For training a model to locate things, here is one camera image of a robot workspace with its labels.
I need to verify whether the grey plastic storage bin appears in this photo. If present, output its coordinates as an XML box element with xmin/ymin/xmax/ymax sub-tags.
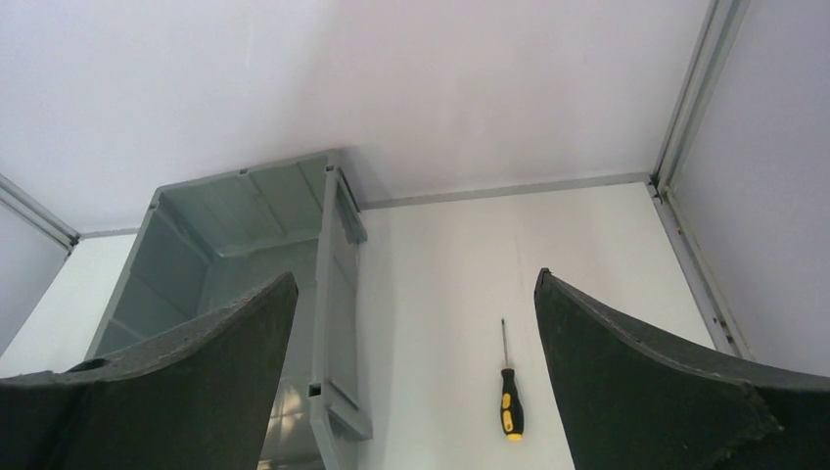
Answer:
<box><xmin>88</xmin><ymin>149</ymin><xmax>372</xmax><ymax>469</ymax></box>

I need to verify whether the aluminium enclosure frame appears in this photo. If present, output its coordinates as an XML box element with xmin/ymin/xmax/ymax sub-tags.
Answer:
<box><xmin>0</xmin><ymin>0</ymin><xmax>757</xmax><ymax>364</ymax></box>

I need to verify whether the black yellow screwdriver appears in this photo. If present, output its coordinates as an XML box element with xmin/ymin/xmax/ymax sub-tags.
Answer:
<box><xmin>500</xmin><ymin>319</ymin><xmax>525</xmax><ymax>442</ymax></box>

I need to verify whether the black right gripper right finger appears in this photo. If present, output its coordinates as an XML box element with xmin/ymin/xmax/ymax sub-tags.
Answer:
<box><xmin>533</xmin><ymin>269</ymin><xmax>829</xmax><ymax>469</ymax></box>

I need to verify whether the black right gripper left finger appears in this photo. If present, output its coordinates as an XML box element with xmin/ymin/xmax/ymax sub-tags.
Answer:
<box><xmin>1</xmin><ymin>273</ymin><xmax>299</xmax><ymax>469</ymax></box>

